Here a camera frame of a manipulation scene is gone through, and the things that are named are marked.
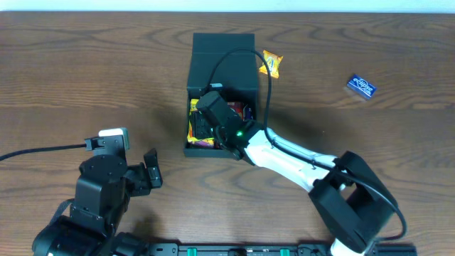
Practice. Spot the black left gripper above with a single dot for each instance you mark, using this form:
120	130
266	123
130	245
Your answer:
143	174

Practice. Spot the red Hello Panda box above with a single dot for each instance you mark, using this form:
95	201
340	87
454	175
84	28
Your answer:
238	107

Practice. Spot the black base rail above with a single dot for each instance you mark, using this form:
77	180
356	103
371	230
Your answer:
311	249

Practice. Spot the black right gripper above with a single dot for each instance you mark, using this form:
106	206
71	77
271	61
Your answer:
200	125

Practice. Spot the black gift box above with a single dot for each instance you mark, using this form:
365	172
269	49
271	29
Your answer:
229	59

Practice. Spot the yellow green Pretz box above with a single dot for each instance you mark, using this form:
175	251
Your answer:
203	143

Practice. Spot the small orange candy packet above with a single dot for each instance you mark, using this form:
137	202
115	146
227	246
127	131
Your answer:
273	62

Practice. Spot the yellow orange snack packet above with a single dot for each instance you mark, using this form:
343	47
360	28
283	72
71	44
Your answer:
191	138

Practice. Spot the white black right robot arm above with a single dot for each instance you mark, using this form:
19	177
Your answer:
352	201

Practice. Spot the blue Eclipse mint box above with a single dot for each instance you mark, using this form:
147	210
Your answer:
361	86

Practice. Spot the dark blue chocolate bar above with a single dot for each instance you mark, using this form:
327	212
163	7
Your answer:
247	113

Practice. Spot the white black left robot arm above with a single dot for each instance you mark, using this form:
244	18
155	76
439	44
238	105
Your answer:
87	224

